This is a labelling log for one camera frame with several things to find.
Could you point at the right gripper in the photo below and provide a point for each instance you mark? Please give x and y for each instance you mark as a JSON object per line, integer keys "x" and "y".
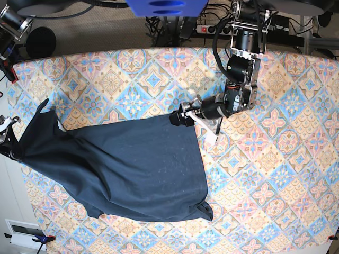
{"x": 9, "y": 143}

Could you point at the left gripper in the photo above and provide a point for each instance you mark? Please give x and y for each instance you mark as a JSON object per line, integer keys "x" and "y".
{"x": 211, "y": 108}

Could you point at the dark blue t-shirt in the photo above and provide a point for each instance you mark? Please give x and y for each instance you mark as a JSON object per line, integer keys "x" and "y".
{"x": 146, "y": 170}

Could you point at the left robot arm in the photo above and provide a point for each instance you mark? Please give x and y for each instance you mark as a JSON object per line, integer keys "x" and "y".
{"x": 248, "y": 27}

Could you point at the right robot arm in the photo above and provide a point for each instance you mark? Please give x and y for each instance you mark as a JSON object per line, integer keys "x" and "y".
{"x": 13, "y": 27}

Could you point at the upper left table clamp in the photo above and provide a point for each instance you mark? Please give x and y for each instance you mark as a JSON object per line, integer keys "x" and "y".
{"x": 8, "y": 70}

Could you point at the table clamp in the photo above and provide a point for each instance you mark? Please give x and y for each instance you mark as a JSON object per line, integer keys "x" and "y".
{"x": 8, "y": 70}
{"x": 333, "y": 238}
{"x": 43, "y": 239}

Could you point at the white power strip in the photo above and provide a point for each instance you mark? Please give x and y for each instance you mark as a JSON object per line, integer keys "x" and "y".
{"x": 210, "y": 29}

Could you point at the lower left table clamp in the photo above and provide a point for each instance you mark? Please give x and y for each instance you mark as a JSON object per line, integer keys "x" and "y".
{"x": 43, "y": 239}

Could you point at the black round stool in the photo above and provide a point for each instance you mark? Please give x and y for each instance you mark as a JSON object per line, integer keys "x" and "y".
{"x": 41, "y": 43}

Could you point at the patterned tablecloth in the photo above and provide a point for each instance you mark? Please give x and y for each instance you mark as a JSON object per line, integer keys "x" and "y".
{"x": 272, "y": 176}

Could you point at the lower right table clamp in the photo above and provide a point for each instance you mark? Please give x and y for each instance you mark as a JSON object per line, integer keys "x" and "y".
{"x": 333, "y": 238}

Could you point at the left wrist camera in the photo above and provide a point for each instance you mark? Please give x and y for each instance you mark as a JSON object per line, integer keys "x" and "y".
{"x": 212, "y": 136}

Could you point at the white wall outlet box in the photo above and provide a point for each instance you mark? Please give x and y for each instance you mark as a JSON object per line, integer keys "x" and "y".
{"x": 17, "y": 227}

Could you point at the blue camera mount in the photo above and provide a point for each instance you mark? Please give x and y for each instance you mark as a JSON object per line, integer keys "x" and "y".
{"x": 189, "y": 8}

